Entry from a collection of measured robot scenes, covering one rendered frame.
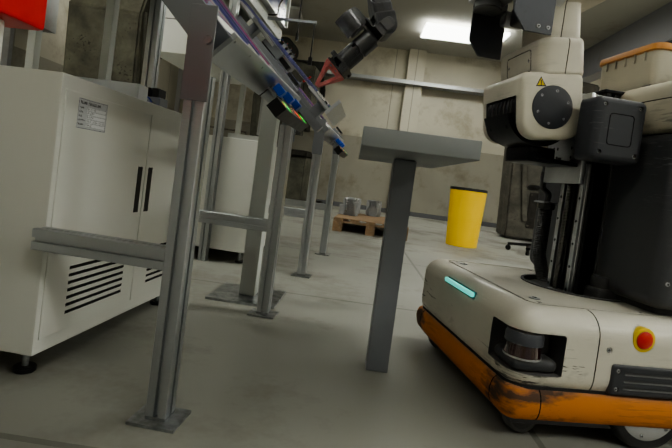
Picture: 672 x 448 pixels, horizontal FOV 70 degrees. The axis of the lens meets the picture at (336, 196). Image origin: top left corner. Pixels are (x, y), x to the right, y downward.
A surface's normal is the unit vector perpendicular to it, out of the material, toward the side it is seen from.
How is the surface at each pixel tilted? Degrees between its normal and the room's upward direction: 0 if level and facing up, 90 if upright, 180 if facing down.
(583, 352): 90
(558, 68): 90
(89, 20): 93
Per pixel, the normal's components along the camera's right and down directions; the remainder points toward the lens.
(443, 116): -0.04, 0.03
